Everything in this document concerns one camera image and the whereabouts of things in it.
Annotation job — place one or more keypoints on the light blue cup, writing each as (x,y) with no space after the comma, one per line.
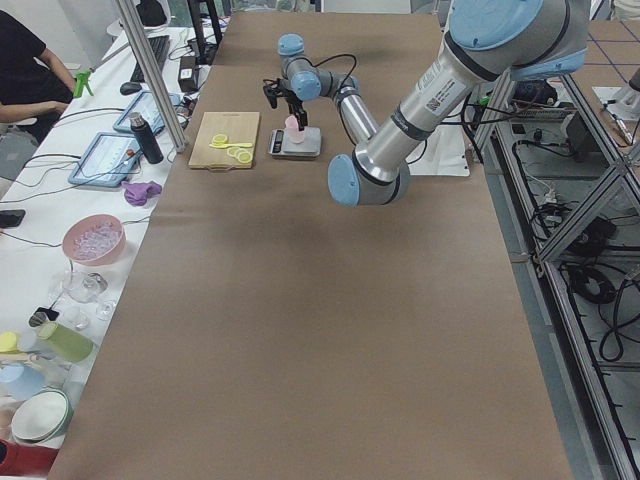
(21,381)

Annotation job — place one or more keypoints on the pink plastic cup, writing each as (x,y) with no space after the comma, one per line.
(293,131)

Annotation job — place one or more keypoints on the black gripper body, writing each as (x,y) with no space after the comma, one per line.
(293,102)

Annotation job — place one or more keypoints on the seated person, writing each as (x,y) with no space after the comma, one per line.
(34,82)

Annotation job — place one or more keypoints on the purple cloth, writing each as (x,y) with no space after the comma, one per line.
(138,193)

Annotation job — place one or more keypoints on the blue teach pendant tablet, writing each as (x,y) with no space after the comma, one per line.
(108,161)
(143,103)

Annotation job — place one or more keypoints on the silver kitchen scale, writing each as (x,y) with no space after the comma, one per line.
(281,145)

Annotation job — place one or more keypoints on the white green bowl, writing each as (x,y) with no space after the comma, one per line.
(43,417)

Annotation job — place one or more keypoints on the aluminium frame post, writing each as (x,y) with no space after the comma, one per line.
(143,53)

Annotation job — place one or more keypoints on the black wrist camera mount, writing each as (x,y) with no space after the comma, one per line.
(272,91)

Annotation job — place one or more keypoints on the pink bowl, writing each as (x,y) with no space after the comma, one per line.
(95,240)

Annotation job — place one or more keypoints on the green cup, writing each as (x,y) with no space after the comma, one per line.
(64,342)

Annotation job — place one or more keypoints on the yellow cup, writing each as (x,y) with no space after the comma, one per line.
(9,343)

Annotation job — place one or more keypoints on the bamboo cutting board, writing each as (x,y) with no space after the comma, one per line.
(238,126)

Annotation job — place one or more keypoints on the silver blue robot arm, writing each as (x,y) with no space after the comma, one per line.
(333,78)
(530,40)

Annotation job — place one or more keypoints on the yellow plastic knife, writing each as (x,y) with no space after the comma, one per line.
(222,145)

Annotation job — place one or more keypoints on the black thermos bottle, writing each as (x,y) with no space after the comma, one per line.
(145,137)

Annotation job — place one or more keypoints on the black computer mouse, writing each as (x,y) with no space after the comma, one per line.
(129,88)

